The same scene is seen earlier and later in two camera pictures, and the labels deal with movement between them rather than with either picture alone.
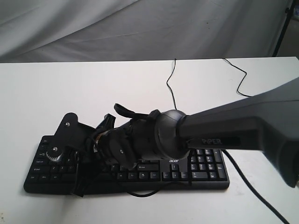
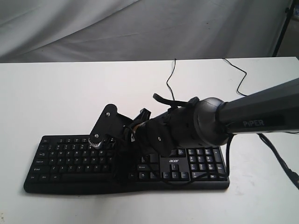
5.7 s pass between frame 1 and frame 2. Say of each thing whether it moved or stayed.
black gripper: moved
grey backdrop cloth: stayed
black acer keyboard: stayed
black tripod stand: stayed
